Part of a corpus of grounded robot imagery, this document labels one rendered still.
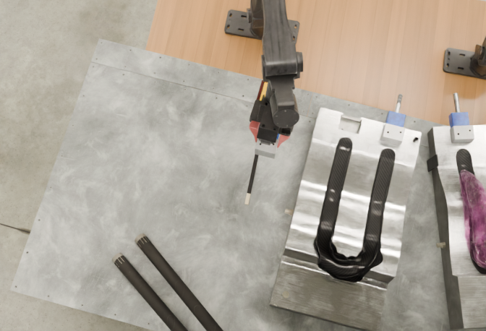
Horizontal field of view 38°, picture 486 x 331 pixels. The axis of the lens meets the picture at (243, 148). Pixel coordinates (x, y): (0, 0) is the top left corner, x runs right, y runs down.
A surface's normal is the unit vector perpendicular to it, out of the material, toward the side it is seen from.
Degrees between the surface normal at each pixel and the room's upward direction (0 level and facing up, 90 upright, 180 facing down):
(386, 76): 0
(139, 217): 0
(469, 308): 0
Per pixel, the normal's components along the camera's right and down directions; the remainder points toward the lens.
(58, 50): 0.00, -0.28
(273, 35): 0.03, -0.01
